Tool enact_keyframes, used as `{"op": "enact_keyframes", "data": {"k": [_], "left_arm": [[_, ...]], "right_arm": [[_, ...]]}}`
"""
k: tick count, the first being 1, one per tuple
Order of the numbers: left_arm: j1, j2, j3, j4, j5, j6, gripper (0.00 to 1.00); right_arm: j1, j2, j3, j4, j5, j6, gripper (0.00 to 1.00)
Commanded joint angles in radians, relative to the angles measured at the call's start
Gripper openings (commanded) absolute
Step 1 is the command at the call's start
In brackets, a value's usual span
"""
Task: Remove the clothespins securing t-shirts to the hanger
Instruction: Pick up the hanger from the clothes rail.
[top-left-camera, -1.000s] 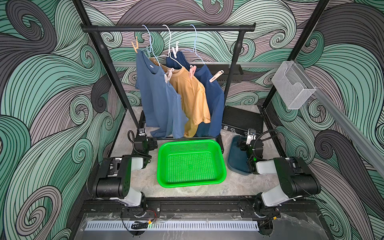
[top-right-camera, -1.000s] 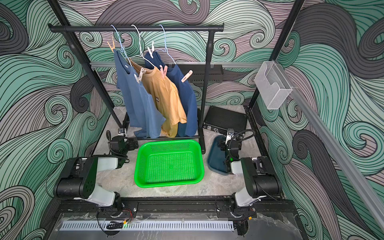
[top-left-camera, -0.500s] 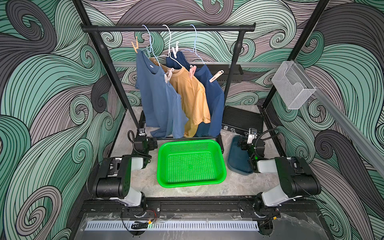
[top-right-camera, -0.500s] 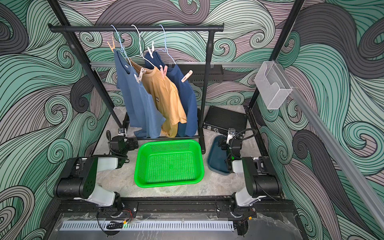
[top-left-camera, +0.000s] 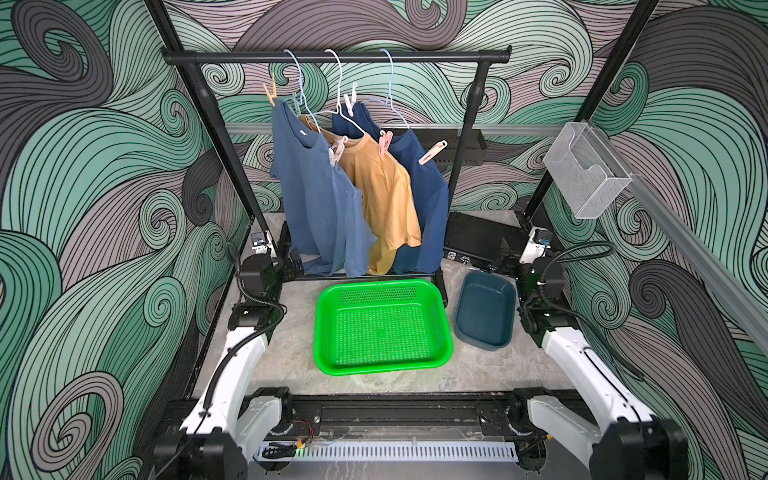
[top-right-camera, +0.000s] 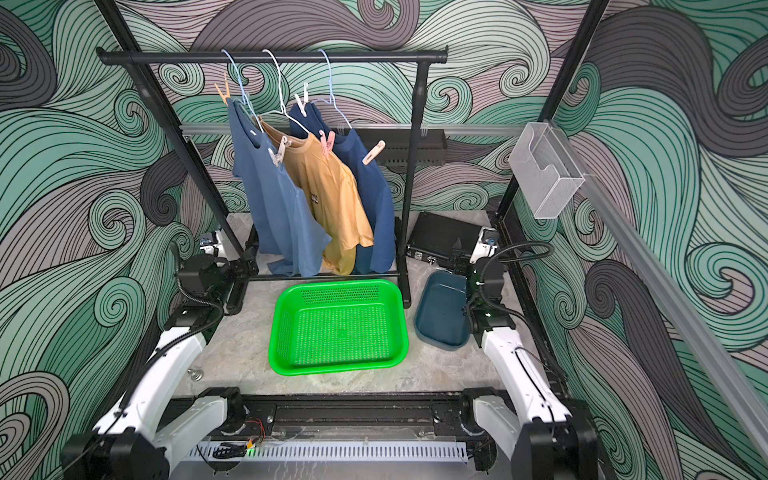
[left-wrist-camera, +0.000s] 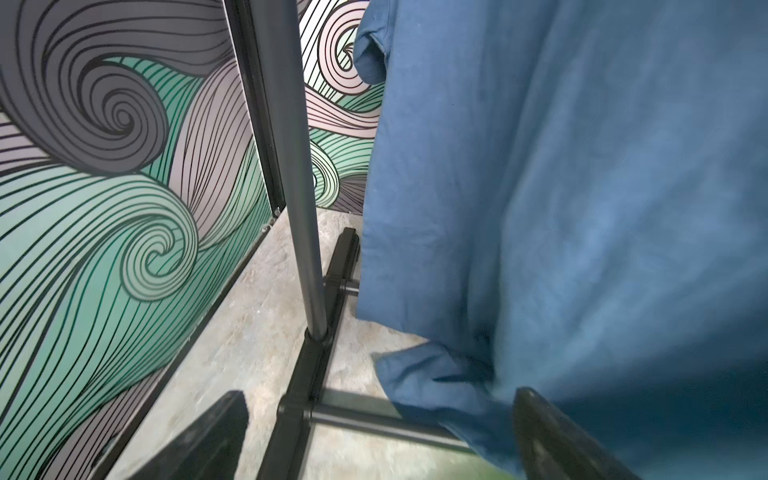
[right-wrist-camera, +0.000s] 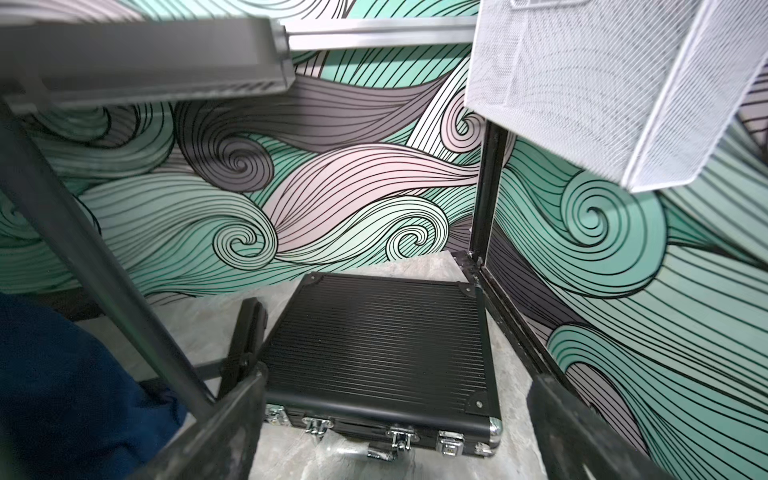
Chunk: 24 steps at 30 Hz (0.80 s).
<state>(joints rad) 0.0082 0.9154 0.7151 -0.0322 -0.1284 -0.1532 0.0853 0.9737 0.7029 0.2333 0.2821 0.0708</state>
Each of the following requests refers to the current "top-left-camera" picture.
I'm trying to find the white grey clothespin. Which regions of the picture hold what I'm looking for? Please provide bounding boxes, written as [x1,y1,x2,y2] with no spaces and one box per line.
[329,136,349,166]

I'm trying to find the dark navy t-shirt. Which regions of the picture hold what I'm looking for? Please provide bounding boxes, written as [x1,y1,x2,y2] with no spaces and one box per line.
[332,104,449,274]

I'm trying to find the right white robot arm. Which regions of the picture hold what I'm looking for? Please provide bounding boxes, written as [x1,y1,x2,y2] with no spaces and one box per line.
[516,231,689,479]

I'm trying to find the clear mesh wall holder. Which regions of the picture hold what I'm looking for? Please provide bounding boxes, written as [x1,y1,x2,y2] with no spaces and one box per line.
[544,121,632,220]

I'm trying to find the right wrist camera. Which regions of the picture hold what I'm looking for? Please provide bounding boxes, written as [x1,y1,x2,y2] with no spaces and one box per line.
[519,227,553,265]

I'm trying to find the white slotted cable duct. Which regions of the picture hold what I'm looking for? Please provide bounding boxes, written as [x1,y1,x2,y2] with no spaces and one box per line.
[253,440,519,463]

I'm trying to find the light blue t-shirt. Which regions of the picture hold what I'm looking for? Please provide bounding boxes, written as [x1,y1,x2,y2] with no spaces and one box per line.
[270,100,376,277]

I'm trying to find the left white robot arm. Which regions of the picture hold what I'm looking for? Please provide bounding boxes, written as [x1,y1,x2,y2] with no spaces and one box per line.
[148,233,292,479]

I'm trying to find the white wire hanger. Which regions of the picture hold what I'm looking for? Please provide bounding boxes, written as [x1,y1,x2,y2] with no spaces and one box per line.
[324,48,366,135]

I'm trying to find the black case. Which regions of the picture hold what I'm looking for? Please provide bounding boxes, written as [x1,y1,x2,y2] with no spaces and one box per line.
[444,212,528,273]

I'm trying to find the pink white clothespin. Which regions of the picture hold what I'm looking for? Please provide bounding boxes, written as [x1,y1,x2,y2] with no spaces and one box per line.
[418,140,448,165]

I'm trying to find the black clothes rack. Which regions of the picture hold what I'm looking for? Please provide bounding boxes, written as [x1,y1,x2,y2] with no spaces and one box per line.
[160,45,513,308]

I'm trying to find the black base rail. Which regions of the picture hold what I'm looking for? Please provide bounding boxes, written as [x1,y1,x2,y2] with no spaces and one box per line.
[161,389,601,442]

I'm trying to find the light blue wire hanger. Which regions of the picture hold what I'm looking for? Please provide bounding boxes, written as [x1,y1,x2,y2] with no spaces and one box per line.
[283,49,323,134]

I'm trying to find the tan yellow t-shirt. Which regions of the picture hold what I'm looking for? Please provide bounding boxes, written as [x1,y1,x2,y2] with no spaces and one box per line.
[298,113,423,276]

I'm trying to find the green plastic basket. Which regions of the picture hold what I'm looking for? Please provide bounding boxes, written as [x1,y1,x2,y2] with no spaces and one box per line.
[313,279,453,376]

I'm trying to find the dark teal plastic bin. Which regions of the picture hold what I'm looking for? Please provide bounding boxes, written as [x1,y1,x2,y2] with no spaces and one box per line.
[455,270,518,351]

